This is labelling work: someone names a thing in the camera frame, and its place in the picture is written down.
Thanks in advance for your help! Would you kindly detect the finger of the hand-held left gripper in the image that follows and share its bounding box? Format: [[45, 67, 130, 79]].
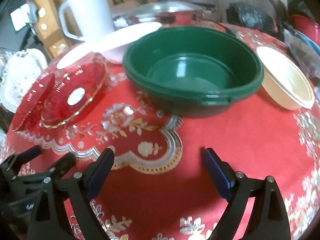
[[0, 145, 43, 178], [15, 152, 77, 180]]

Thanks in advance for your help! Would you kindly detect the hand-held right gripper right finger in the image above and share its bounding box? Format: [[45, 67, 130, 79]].
[[202, 148, 292, 240]]

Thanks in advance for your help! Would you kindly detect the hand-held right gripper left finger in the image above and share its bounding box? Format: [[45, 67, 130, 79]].
[[26, 148, 116, 240]]

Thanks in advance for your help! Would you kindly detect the large red glass plate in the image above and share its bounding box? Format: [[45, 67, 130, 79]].
[[40, 57, 108, 129]]

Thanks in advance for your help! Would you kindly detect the green rimmed plate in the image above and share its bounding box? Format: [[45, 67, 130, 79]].
[[122, 26, 265, 118]]

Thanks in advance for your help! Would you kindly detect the cream bowl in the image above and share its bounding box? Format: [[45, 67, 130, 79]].
[[256, 46, 315, 110]]

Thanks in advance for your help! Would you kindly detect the large white plate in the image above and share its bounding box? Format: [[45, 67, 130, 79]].
[[96, 21, 163, 64]]

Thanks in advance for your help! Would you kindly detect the red floral tablecloth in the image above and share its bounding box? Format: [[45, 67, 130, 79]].
[[5, 21, 320, 240]]

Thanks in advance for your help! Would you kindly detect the white floral chair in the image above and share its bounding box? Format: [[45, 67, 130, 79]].
[[0, 47, 48, 113]]

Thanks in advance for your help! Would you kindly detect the small white plate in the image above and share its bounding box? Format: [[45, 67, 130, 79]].
[[56, 41, 105, 69]]

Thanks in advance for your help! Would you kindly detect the white jug with grey rim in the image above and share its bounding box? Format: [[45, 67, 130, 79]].
[[58, 0, 115, 42]]

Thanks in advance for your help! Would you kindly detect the black crumpled bag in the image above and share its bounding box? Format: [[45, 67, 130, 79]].
[[226, 2, 278, 34]]

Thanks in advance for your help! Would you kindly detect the glass wok lid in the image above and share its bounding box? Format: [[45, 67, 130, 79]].
[[112, 0, 208, 25]]

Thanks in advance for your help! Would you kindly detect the red plastic tub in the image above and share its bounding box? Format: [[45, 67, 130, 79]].
[[290, 14, 320, 34]]

